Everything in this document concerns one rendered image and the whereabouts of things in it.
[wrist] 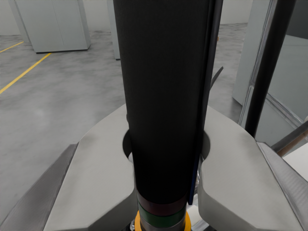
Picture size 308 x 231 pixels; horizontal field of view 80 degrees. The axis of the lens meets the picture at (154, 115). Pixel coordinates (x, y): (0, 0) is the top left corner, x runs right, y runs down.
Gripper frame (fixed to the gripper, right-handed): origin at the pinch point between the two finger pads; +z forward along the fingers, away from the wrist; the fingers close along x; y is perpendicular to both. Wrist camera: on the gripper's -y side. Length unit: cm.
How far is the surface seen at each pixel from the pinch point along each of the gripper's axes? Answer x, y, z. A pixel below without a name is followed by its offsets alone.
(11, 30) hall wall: -817, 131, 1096
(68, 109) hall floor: -155, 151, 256
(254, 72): 70, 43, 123
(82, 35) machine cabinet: -262, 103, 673
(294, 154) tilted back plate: 32.1, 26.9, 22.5
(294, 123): 70, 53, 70
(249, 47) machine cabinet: 129, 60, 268
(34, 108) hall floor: -216, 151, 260
